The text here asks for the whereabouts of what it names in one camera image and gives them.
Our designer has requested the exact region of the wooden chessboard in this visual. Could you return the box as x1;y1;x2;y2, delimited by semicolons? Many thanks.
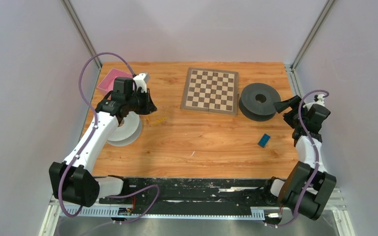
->
181;67;239;116

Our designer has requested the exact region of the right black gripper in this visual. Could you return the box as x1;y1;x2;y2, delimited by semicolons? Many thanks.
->
273;95;309;128

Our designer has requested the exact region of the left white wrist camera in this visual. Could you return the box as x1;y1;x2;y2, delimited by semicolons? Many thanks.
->
132;73;150;93

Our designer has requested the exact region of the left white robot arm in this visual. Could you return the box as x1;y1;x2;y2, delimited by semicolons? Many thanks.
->
49;73;157;207

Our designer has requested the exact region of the pink plastic box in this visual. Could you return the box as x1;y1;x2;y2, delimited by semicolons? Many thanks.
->
97;68;132;95

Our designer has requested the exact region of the yellow cable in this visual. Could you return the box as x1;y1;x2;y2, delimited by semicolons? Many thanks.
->
145;99;170;127

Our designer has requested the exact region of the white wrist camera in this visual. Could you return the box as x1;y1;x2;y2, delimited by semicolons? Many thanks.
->
307;94;325;109
132;73;150;93

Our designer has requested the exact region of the black cable spool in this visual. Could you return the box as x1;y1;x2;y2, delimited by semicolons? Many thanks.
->
239;83;281;121

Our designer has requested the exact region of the blue toy brick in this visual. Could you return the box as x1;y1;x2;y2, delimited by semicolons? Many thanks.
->
257;134;271;148

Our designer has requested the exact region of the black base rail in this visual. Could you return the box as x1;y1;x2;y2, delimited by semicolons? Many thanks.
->
98;177;280;216

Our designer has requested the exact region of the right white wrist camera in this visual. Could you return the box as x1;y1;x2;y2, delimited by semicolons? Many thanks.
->
307;94;325;109

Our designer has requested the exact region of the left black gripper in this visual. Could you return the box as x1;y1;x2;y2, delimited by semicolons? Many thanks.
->
126;88;158;116

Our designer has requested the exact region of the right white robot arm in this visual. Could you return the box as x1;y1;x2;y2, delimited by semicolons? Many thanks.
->
261;93;337;220

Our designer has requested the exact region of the white cable spool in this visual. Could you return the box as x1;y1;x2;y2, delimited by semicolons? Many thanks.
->
107;112;143;147

